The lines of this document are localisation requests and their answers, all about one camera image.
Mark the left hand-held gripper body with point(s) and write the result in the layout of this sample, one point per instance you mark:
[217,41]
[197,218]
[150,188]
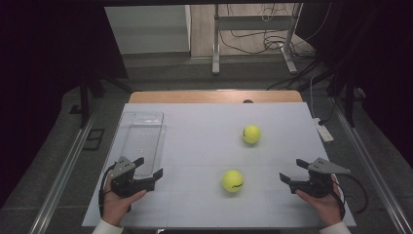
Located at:
[125,185]

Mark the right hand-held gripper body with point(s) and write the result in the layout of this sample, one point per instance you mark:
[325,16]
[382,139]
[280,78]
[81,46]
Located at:
[319,187]

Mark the clear plastic container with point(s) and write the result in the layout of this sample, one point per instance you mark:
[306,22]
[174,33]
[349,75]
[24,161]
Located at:
[142,139]

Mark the yellow tennis ball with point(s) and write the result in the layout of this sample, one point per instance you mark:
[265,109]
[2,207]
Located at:
[251,134]
[232,181]

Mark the person's right hand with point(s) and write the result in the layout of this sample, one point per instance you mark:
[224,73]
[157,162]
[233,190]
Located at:
[328,208]

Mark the person's left hand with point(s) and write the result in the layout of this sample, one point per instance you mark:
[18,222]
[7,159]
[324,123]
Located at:
[115,208]

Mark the white power strip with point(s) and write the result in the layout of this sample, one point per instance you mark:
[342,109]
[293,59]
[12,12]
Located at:
[324,131]

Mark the white board table cover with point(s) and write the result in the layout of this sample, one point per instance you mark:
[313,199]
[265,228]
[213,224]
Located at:
[201,146]

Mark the black metal stand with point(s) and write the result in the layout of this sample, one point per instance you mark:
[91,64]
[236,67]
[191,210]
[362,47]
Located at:
[84,104]
[349,104]

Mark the wooden table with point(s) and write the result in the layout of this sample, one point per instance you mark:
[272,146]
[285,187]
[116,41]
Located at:
[195,97]

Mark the dark curtain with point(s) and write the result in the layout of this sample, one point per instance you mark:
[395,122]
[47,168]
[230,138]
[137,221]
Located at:
[39,65]
[383,65]

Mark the white cabinet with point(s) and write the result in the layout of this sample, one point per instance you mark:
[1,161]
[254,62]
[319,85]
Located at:
[146,29]

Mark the black frame on floor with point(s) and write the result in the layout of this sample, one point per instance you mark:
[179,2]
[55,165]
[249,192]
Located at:
[88,143]

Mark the aluminium rail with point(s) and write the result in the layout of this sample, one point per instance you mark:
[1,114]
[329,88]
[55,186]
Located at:
[61,182]
[373,172]

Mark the grey metal desk frame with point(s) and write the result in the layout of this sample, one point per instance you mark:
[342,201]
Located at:
[216,48]

